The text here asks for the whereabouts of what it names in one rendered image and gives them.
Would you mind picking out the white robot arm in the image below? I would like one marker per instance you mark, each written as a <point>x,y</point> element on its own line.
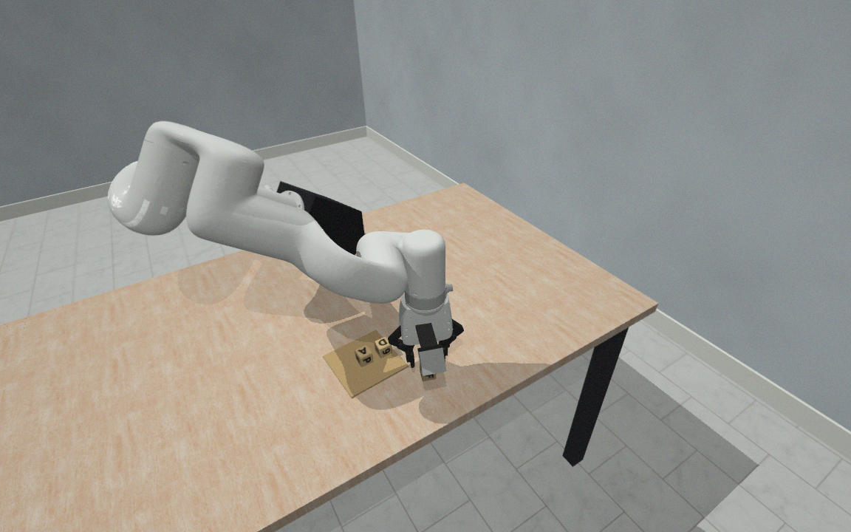
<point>219,195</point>

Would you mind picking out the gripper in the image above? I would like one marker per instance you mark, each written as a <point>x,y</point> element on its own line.
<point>445,328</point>

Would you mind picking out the tan square mat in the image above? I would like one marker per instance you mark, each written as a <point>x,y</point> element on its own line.
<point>356,379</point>

